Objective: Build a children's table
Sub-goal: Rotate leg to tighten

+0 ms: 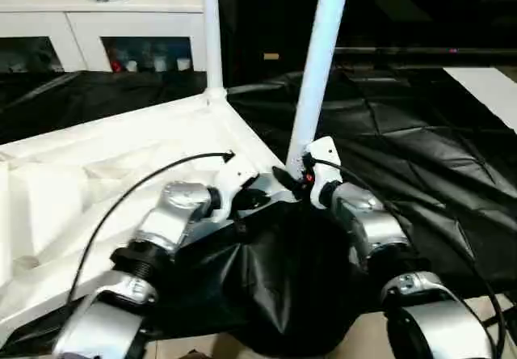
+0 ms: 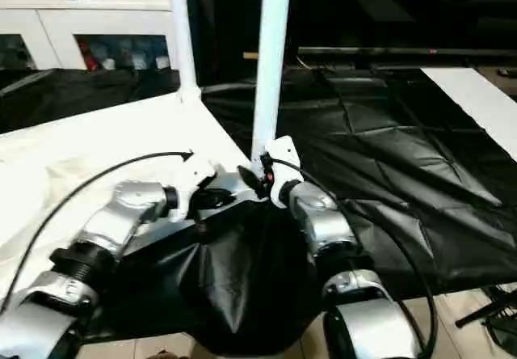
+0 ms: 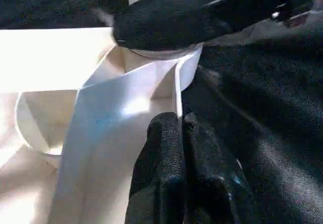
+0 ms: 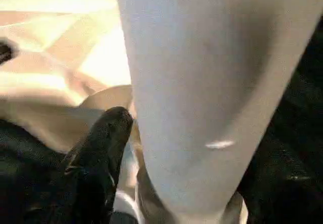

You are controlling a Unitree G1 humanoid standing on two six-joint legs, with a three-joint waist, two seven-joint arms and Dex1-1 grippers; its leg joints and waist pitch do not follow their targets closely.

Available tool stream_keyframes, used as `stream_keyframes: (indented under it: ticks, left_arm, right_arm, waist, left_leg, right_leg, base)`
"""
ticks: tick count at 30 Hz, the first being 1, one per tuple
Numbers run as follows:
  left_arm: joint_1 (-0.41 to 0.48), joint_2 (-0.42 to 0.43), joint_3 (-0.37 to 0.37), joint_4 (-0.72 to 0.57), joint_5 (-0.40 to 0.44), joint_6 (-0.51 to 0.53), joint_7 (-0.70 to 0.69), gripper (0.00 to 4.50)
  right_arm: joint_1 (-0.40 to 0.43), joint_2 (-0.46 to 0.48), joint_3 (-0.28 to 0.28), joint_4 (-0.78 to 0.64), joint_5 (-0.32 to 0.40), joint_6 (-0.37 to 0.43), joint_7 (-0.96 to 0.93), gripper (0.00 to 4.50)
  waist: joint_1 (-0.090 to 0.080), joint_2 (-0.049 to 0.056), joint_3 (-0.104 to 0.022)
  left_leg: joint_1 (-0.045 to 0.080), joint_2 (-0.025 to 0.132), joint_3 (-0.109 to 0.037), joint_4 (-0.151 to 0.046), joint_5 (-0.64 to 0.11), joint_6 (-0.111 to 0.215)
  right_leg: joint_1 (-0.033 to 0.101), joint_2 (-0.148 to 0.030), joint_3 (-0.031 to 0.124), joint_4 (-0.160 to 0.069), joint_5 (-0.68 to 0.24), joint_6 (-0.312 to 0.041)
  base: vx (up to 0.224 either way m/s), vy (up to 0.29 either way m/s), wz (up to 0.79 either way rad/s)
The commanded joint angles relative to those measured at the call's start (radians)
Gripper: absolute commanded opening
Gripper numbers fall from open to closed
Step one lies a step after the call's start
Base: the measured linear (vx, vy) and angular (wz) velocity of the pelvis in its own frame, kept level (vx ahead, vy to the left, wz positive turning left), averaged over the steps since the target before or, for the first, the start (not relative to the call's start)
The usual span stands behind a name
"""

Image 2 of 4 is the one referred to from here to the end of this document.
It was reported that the white plastic table top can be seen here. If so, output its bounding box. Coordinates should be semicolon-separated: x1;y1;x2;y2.
0;84;269;295

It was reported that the black plastic mat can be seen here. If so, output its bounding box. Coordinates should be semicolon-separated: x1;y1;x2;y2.
0;60;517;356

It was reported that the black bar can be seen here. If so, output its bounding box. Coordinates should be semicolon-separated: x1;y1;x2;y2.
297;45;517;62

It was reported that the red bottle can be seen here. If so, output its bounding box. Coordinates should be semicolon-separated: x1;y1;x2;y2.
79;47;96;70

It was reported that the white cabinet with glass doors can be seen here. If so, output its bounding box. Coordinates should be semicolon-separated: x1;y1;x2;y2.
0;0;182;72

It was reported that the black stand foot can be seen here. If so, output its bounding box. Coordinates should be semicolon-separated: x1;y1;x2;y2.
454;290;517;352

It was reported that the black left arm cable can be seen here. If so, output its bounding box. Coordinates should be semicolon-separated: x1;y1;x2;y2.
0;150;195;315

